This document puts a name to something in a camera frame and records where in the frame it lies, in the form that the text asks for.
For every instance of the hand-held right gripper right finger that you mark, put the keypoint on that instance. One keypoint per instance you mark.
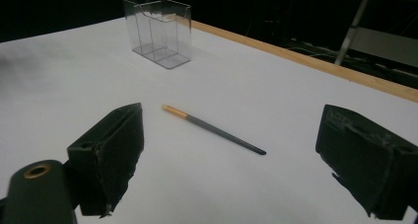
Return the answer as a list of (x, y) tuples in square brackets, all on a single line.
[(361, 151)]

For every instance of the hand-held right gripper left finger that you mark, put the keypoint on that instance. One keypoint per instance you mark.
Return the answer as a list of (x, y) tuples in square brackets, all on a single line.
[(115, 145)]

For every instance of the black pencil with gold end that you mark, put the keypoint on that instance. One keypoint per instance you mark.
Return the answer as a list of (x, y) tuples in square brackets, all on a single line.
[(213, 128)]

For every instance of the clear plastic organizer box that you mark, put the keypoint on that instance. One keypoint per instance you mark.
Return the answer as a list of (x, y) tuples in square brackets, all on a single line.
[(161, 30)]

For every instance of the wooden table edge strip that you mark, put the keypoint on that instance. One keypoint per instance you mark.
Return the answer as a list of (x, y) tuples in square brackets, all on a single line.
[(312, 62)]

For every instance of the grey metal stand frame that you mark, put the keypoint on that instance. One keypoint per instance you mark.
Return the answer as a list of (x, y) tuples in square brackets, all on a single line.
[(381, 43)]

